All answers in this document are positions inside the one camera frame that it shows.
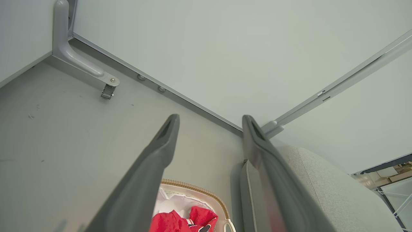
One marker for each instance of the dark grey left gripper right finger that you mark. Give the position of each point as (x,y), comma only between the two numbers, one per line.
(276,180)

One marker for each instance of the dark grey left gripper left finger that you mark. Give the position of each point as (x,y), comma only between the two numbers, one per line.
(145,180)

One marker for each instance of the red garment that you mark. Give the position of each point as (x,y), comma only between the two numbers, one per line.
(167,223)

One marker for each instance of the grey upholstered chair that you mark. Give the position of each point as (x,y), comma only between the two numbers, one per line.
(325,190)

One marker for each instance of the white plastic bag liner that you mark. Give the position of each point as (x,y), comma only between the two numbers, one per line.
(175,202)

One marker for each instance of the white basket with wicker rim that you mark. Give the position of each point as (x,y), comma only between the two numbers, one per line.
(196,188)

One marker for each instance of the metal caster brake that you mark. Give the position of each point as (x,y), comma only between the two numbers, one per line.
(108,91)

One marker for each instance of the stacked cardboard boxes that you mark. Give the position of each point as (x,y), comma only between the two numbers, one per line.
(394,172)

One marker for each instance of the long grey partition foot bracket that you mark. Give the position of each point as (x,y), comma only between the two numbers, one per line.
(69,53)

